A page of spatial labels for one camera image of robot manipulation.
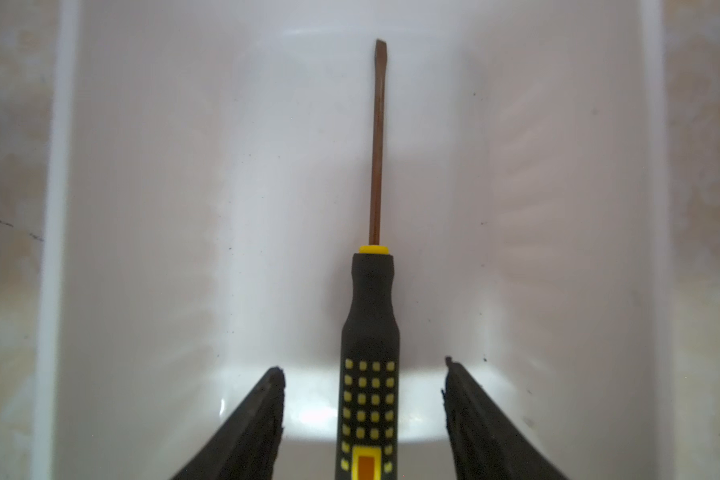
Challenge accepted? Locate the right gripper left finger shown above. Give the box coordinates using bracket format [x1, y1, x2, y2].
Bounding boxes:
[173, 367, 286, 480]

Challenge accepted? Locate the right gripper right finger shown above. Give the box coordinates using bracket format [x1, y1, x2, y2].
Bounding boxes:
[443, 357, 565, 480]

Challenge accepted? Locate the black yellow screwdriver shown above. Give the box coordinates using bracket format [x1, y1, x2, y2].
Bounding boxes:
[335, 40, 400, 480]

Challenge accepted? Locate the white plastic bin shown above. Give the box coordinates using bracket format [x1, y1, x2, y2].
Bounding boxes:
[30, 1, 675, 479]

